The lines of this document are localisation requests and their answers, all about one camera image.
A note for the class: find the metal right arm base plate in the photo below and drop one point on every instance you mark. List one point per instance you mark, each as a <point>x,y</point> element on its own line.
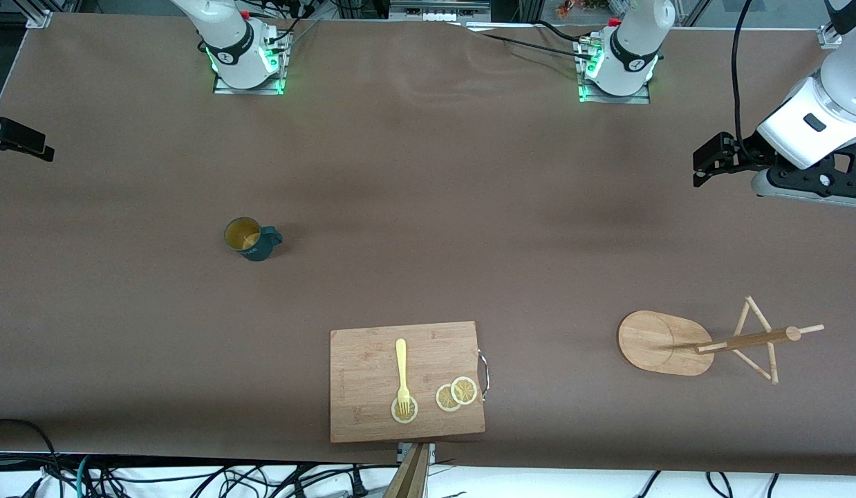
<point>224,88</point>

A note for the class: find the wooden mug rack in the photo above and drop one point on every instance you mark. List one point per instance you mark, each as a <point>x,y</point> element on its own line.
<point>656,342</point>

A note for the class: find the lemon slice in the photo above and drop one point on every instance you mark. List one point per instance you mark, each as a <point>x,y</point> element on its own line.
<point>443,400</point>
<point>414,409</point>
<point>464,391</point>

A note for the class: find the aluminium corner bracket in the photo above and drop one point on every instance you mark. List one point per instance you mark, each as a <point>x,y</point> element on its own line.
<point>39,19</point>
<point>829,36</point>

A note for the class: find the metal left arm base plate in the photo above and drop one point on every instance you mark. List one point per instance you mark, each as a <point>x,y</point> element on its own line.
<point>642,98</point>

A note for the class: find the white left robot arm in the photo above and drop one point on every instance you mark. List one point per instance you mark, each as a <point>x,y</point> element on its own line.
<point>815,117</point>

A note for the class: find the white power strip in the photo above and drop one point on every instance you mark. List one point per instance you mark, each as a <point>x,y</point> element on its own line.
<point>435,12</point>

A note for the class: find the small metal bracket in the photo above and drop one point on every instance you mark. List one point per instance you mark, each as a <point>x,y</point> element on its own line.
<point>431,453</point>

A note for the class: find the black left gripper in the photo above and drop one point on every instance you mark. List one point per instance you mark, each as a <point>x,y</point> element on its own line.
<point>750,151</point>

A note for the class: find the dark green mug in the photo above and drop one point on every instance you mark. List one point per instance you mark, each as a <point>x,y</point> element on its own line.
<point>258,247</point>

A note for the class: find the bamboo cutting board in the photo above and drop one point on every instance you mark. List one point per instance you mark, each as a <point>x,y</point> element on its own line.
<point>366,373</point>

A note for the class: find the yellow plastic fork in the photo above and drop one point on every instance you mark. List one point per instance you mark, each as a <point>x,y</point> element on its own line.
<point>401,360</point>

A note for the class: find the wooden bar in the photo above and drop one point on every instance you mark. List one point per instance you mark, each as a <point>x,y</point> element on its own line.
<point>411,477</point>

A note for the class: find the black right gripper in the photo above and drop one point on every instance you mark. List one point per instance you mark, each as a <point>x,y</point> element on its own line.
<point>13,135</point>

